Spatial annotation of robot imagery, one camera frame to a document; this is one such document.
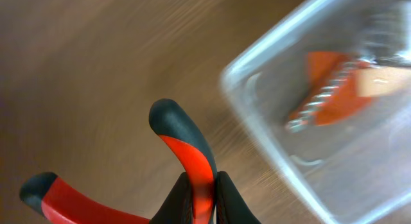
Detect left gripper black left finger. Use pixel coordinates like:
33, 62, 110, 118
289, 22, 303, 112
149, 173, 193, 224

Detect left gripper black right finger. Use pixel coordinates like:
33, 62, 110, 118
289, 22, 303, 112
216, 171, 261, 224

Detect orange scraper wooden handle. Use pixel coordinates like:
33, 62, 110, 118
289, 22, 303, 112
287, 50, 411, 127

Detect clear plastic container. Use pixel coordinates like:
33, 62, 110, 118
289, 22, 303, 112
221, 0, 410, 223

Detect orange socket rail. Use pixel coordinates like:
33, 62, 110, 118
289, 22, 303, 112
286, 57, 372, 132

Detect red handled pliers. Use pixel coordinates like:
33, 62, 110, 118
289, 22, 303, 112
19, 99, 217, 224

